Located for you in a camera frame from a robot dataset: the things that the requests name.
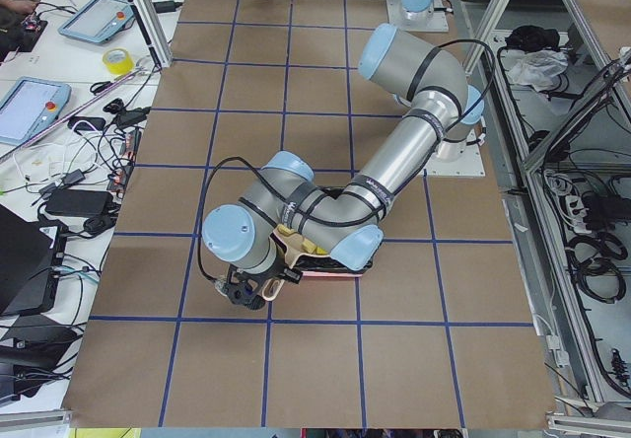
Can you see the black scissors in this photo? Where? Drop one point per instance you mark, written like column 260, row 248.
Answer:
column 99, row 87

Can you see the beige ring-shaped trash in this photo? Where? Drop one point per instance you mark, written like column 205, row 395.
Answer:
column 284, row 230

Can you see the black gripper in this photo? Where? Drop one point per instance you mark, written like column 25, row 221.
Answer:
column 272, row 271

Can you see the yellow tape roll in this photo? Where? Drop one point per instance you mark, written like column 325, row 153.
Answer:
column 118, row 61

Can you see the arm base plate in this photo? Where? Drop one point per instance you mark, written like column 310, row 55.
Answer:
column 457, row 160
column 417, row 15

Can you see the yellow sponge piece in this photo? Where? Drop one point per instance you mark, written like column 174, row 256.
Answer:
column 311, row 248

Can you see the aluminium frame post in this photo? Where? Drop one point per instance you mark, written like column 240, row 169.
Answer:
column 152, row 32

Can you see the black laptop power brick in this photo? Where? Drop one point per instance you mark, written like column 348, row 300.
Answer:
column 78, row 203

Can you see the upper blue teach pendant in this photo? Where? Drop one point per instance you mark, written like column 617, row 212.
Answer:
column 98, row 21

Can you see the beige dustpan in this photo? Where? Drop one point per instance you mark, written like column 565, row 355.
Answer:
column 292, row 253

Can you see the lower blue teach pendant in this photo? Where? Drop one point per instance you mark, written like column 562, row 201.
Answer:
column 30, row 106

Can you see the pink bin with black bag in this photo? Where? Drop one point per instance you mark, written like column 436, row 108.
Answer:
column 340, row 268

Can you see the black computer box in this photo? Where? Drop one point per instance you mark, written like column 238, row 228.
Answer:
column 30, row 252

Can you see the white crumpled cloth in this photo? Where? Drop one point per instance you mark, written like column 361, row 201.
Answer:
column 539, row 70

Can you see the blue teach pendant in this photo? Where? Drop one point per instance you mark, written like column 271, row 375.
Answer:
column 30, row 106
column 98, row 21

